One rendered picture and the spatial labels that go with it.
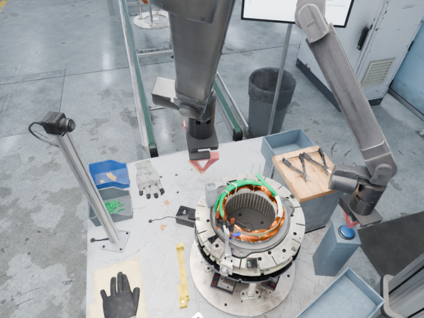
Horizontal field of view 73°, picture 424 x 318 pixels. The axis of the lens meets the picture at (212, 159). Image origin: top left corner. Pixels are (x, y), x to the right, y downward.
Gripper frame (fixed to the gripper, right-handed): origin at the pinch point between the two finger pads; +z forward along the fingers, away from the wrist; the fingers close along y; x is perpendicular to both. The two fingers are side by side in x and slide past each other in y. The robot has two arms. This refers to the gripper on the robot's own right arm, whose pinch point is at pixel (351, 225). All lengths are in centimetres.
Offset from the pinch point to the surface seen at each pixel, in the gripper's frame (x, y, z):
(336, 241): -4.3, 1.4, 4.4
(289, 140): 3.0, -44.3, 3.9
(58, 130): -72, -27, -33
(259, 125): 40, -148, 81
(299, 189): -7.8, -16.7, -0.2
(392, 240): 91, -32, 106
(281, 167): -9.2, -27.1, -0.8
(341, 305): -12.9, 17.2, 5.6
